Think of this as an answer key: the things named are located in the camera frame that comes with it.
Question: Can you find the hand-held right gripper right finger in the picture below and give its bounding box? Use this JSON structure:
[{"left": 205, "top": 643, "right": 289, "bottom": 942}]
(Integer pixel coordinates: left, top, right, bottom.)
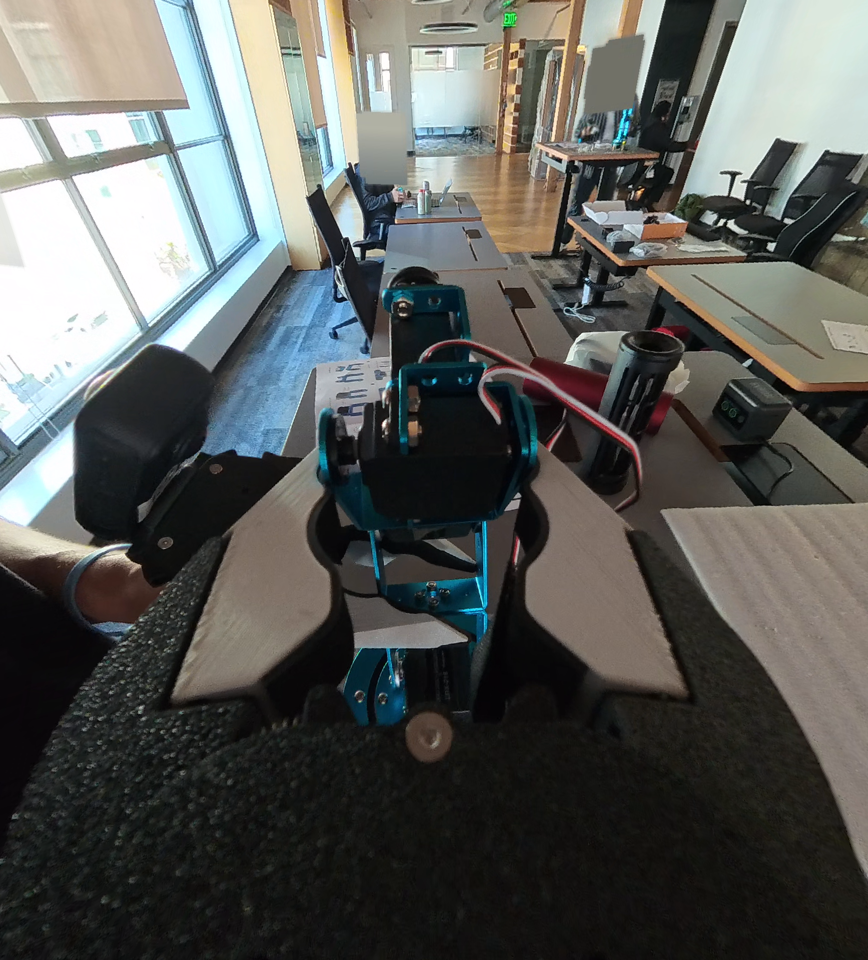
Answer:
[{"left": 475, "top": 461, "right": 688, "bottom": 721}]

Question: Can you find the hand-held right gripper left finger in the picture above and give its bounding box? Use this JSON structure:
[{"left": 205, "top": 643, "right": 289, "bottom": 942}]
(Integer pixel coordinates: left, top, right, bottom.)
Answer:
[{"left": 169, "top": 448, "right": 360, "bottom": 723}]

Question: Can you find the blue toy robot arm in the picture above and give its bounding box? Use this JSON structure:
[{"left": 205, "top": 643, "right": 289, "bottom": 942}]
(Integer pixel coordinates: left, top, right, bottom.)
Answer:
[{"left": 317, "top": 266, "right": 538, "bottom": 729}]

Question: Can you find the person's left forearm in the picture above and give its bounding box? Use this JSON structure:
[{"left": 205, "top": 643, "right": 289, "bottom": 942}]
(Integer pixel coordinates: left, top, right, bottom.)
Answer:
[{"left": 0, "top": 498, "right": 93, "bottom": 601}]

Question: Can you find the grey wood-edged desk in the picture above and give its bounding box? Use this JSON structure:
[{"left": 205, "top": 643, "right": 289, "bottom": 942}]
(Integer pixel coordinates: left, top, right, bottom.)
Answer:
[
  {"left": 645, "top": 260, "right": 868, "bottom": 451},
  {"left": 393, "top": 191, "right": 484, "bottom": 226},
  {"left": 567, "top": 212, "right": 748, "bottom": 310},
  {"left": 383, "top": 221, "right": 508, "bottom": 273},
  {"left": 370, "top": 266, "right": 571, "bottom": 363}
]

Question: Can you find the wooden standing desk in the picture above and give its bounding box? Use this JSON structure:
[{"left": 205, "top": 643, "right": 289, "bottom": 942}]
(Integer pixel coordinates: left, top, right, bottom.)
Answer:
[{"left": 533, "top": 140, "right": 661, "bottom": 260}]

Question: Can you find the person's left hand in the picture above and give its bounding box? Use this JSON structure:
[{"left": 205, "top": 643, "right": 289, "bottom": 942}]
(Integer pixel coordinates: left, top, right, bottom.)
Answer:
[{"left": 74, "top": 553, "right": 151, "bottom": 625}]

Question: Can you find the blue wristband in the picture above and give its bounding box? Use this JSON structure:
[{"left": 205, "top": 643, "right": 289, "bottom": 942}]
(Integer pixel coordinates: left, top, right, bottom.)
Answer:
[{"left": 61, "top": 541, "right": 136, "bottom": 642}]

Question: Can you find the black slotted cylinder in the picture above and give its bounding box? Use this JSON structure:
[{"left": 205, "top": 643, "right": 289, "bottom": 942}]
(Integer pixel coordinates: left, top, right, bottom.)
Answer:
[{"left": 578, "top": 328, "right": 687, "bottom": 498}]

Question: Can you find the white foam sheet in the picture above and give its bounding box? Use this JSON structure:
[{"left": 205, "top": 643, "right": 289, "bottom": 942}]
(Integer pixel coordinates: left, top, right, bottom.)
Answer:
[{"left": 660, "top": 501, "right": 868, "bottom": 906}]

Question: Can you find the printed instruction sheet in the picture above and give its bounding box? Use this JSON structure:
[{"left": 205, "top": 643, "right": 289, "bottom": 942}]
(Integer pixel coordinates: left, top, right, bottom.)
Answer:
[{"left": 312, "top": 356, "right": 397, "bottom": 423}]

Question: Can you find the thick red metal tube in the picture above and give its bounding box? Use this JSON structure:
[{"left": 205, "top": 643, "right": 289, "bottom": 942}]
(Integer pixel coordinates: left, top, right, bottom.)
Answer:
[{"left": 522, "top": 356, "right": 676, "bottom": 438}]

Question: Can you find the small black power box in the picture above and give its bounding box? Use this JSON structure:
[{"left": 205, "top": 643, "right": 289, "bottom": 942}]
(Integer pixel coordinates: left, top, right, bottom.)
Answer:
[{"left": 710, "top": 376, "right": 793, "bottom": 444}]

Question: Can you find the black flat pad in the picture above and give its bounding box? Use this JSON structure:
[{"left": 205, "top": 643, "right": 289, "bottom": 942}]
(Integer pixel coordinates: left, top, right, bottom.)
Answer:
[{"left": 722, "top": 441, "right": 852, "bottom": 506}]

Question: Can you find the white plastic bag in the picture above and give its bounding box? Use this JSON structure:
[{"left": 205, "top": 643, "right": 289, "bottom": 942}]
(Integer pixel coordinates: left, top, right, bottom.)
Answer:
[{"left": 565, "top": 328, "right": 706, "bottom": 397}]

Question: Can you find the black office chair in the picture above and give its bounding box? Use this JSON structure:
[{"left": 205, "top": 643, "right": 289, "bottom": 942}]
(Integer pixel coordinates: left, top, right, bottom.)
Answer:
[
  {"left": 305, "top": 185, "right": 375, "bottom": 265},
  {"left": 331, "top": 237, "right": 381, "bottom": 355},
  {"left": 732, "top": 150, "right": 864, "bottom": 243},
  {"left": 702, "top": 137, "right": 800, "bottom": 220},
  {"left": 750, "top": 183, "right": 868, "bottom": 264},
  {"left": 342, "top": 161, "right": 391, "bottom": 262}
]

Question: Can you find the small orange box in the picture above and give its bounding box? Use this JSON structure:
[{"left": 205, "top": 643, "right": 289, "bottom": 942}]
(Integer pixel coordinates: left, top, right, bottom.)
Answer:
[{"left": 623, "top": 212, "right": 690, "bottom": 243}]

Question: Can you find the white open box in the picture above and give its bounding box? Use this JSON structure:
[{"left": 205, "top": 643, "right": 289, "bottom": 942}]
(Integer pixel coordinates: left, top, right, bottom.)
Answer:
[{"left": 581, "top": 199, "right": 651, "bottom": 228}]

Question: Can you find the beige roller blind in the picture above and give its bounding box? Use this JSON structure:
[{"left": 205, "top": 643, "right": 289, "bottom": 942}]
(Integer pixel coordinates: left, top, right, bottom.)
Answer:
[{"left": 0, "top": 0, "right": 192, "bottom": 121}]

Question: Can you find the striped servo cable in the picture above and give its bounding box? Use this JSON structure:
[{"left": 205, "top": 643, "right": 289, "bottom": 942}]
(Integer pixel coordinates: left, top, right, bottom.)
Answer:
[{"left": 417, "top": 339, "right": 646, "bottom": 520}]

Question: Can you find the black power cable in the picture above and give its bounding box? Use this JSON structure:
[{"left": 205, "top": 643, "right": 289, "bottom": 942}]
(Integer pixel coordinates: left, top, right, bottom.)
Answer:
[{"left": 758, "top": 441, "right": 810, "bottom": 492}]

